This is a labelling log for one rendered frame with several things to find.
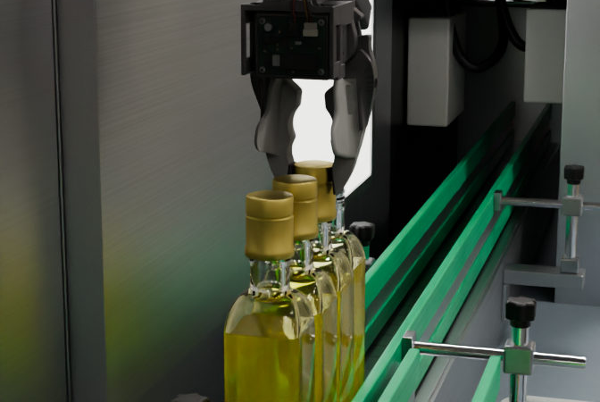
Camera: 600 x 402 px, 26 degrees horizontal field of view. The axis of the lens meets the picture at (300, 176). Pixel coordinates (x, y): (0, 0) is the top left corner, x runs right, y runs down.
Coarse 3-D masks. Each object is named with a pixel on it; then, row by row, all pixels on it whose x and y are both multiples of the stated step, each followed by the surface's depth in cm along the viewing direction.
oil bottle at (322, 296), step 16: (304, 272) 97; (320, 272) 98; (304, 288) 96; (320, 288) 97; (320, 304) 96; (336, 304) 100; (320, 320) 96; (336, 320) 101; (320, 336) 97; (336, 336) 101; (320, 352) 97; (336, 352) 101; (320, 368) 97; (336, 368) 101; (320, 384) 97; (336, 384) 102; (320, 400) 98; (336, 400) 102
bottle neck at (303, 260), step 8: (304, 240) 97; (312, 240) 98; (296, 248) 97; (304, 248) 97; (312, 248) 98; (296, 256) 97; (304, 256) 97; (312, 256) 98; (296, 264) 97; (304, 264) 97; (312, 264) 98
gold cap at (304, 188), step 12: (276, 180) 97; (288, 180) 96; (300, 180) 96; (312, 180) 97; (288, 192) 96; (300, 192) 96; (312, 192) 96; (300, 204) 96; (312, 204) 97; (300, 216) 96; (312, 216) 97; (300, 228) 96; (312, 228) 97; (300, 240) 97
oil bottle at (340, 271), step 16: (320, 256) 103; (336, 256) 103; (336, 272) 102; (352, 272) 106; (336, 288) 102; (352, 288) 106; (352, 304) 106; (352, 320) 106; (352, 336) 107; (352, 352) 107; (352, 368) 107; (352, 384) 108
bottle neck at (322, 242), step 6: (318, 222) 102; (324, 222) 103; (330, 222) 103; (324, 228) 103; (330, 228) 103; (324, 234) 103; (330, 234) 104; (318, 240) 103; (324, 240) 103; (330, 240) 104; (318, 246) 103; (324, 246) 103; (330, 246) 104
